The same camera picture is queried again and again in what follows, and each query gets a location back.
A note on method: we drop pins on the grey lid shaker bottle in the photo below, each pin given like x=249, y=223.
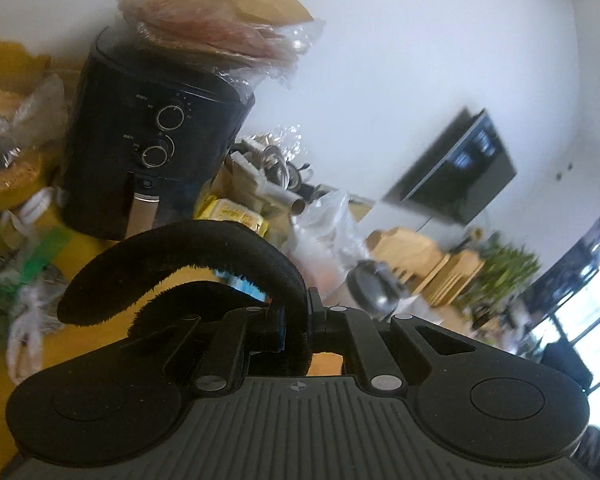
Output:
x=372, y=282

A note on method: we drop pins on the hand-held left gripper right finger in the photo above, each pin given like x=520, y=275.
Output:
x=320, y=325

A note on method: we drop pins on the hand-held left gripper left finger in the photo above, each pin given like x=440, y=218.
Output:
x=280, y=330

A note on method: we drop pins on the blue packets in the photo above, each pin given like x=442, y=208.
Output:
x=240, y=285

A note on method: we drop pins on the yellow wet wipes pack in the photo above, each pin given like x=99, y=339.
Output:
x=230, y=212

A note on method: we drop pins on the clear bag of tape rolls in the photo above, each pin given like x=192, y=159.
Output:
x=270, y=170

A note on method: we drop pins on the glass window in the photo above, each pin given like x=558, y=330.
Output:
x=580, y=310

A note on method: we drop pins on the bag of flatbreads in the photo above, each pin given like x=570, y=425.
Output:
x=220, y=25

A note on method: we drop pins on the clear plastic bag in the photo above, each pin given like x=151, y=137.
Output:
x=25, y=330

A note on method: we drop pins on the black fabric hat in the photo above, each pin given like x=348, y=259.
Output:
x=205, y=245

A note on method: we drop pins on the black air fryer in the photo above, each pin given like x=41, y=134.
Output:
x=130, y=160

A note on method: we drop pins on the green potted plant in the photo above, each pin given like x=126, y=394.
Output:
x=505, y=265

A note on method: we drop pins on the clear bag of snacks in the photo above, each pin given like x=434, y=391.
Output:
x=10, y=110

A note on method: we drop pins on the black television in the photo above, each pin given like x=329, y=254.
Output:
x=460, y=170

